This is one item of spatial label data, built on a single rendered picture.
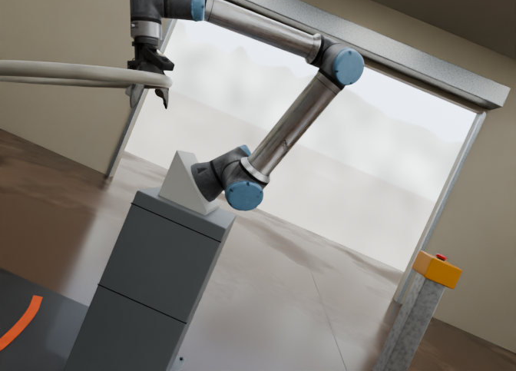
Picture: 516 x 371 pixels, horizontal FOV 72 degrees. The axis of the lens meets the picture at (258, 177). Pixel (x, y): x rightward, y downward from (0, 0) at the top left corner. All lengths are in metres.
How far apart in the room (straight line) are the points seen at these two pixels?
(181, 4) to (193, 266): 0.95
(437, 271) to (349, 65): 0.80
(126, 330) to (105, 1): 5.50
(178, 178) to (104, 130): 4.56
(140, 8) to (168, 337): 1.22
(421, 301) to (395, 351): 0.21
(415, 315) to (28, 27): 6.55
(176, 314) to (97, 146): 4.72
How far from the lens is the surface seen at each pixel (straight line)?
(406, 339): 1.55
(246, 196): 1.38
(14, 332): 2.03
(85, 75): 0.81
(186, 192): 1.52
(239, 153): 1.54
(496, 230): 6.43
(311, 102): 1.31
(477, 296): 6.54
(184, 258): 1.50
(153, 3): 1.18
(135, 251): 1.55
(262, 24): 1.35
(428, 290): 1.51
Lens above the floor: 1.16
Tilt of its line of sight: 3 degrees down
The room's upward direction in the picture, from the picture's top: 23 degrees clockwise
